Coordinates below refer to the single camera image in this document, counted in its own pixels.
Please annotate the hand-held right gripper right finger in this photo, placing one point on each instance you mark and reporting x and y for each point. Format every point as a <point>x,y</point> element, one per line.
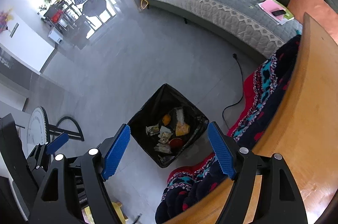
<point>220,150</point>

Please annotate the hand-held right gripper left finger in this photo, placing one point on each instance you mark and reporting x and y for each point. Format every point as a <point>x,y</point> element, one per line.
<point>117,150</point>

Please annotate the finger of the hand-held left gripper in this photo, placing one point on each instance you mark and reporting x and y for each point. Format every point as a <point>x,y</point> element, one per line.
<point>58,141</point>

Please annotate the green striped snack wrapper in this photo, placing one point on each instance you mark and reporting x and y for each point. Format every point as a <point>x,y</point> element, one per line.
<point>152,130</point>

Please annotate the black lined waste bin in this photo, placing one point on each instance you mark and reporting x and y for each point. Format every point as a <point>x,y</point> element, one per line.
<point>158,102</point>

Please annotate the black curved metal stand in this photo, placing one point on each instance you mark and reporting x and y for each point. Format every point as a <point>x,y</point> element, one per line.
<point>75,123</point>

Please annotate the round white clock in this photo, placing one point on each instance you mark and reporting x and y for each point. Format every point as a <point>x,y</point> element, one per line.
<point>37,126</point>

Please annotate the yellow plastic object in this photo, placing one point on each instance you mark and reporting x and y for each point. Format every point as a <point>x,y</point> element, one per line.
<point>117,209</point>

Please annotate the dark flat panel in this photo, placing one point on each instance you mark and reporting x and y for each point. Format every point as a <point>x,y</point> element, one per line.
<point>10,155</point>

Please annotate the red patterned blanket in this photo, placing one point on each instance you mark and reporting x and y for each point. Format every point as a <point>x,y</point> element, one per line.
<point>264,86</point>

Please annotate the black umbrella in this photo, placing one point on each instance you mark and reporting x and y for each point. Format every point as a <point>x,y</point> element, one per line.
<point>93,6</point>

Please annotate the potted plant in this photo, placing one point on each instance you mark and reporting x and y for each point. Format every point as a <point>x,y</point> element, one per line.
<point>47,1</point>

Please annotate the black phone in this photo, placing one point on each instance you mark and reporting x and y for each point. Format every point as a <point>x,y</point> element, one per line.
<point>278,13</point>

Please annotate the green book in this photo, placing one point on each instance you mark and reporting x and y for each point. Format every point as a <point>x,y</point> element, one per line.
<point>289,15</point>

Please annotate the pink notebook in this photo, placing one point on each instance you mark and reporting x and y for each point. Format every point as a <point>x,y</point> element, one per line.
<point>268,5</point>

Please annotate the long orange cushion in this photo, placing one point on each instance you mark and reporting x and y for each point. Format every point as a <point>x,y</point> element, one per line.
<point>309,5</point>

